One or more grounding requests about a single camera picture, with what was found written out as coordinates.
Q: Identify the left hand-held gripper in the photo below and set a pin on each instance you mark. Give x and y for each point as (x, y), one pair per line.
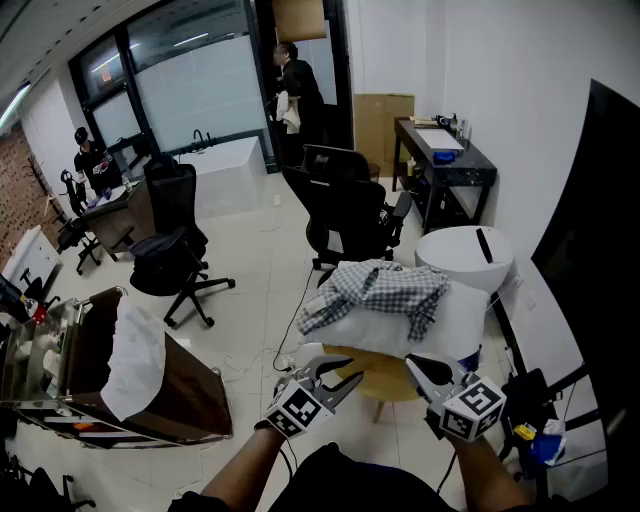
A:
(295, 410)

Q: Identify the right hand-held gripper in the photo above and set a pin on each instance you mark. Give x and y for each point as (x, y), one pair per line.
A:
(472, 407)

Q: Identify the white pillow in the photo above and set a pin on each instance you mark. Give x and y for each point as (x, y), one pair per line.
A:
(450, 320)

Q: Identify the grey checkered pillowcase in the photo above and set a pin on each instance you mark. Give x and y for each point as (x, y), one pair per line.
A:
(380, 290)

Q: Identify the person's right forearm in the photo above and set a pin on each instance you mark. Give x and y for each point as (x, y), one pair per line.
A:
(487, 475)

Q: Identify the person's left forearm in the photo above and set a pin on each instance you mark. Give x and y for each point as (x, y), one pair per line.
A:
(245, 465)

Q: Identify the round wooden stool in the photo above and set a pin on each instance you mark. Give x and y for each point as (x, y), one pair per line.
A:
(380, 380)

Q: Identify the black wristband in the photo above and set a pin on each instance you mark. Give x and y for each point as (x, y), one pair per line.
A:
(262, 426)

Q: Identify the black metal stand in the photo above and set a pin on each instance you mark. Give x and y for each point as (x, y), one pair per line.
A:
(530, 395)

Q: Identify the black round floor stand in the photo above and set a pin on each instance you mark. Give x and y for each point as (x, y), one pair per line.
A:
(327, 277)

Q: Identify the person's black clothing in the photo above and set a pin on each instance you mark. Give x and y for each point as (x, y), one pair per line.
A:
(350, 485)

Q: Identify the blue bag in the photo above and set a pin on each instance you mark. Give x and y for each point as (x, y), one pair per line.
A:
(547, 445)

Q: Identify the brown laundry cart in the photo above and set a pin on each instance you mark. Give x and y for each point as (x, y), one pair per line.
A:
(190, 390)

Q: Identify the spare gripper device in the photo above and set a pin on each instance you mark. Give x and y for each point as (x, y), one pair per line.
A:
(384, 217)

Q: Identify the black mesh office chair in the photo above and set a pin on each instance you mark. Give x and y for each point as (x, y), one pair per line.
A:
(345, 205)

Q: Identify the white laundry bag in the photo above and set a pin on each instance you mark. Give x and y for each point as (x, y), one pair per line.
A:
(137, 360)

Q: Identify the large black panel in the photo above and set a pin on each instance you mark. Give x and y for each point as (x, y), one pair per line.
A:
(600, 250)

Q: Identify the black side table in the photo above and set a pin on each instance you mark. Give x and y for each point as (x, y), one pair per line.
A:
(465, 170)

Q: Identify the blue cloth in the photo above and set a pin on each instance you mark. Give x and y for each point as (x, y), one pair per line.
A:
(444, 157)

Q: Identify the white bathtub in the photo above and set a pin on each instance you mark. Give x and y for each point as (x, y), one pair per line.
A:
(225, 175)

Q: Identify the black high-back office chair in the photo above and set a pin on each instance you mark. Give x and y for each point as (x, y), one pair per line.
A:
(172, 210)

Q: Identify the white tray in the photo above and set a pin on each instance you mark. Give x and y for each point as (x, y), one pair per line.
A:
(440, 139)

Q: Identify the brown cardboard sheet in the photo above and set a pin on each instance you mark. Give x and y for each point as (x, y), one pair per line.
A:
(380, 130)

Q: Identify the dark pump bottle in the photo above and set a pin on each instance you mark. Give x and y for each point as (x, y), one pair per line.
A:
(454, 122)

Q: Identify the dark mug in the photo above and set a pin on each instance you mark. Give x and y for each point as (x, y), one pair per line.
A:
(443, 120)

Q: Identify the brown office desk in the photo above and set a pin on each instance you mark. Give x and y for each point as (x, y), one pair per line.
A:
(120, 220)

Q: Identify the black faucet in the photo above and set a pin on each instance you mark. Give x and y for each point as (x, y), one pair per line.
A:
(198, 137)

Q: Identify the small black office chair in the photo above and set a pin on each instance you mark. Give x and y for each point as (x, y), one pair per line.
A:
(72, 235)
(35, 290)
(40, 492)

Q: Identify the white cabinet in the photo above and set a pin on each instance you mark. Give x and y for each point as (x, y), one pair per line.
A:
(30, 255)

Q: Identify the ceiling tube light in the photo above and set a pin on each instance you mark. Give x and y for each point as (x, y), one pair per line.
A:
(12, 107)

